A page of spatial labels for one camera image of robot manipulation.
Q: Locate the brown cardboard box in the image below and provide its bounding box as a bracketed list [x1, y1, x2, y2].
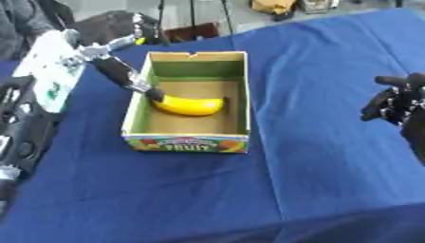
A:
[164, 22, 221, 43]

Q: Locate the tan cardboard box green inside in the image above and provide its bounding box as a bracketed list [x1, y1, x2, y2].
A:
[120, 50, 252, 155]

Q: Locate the black tripod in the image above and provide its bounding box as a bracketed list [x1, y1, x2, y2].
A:
[156, 0, 236, 47]

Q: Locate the yellow toy banana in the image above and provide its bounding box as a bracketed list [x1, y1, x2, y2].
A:
[151, 94, 226, 117]

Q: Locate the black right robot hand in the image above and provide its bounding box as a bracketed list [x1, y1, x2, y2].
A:
[359, 72, 425, 166]

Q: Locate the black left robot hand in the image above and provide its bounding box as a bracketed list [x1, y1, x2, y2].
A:
[73, 10, 170, 103]

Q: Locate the yellow bag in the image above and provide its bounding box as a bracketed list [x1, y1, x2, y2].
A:
[249, 0, 299, 16]

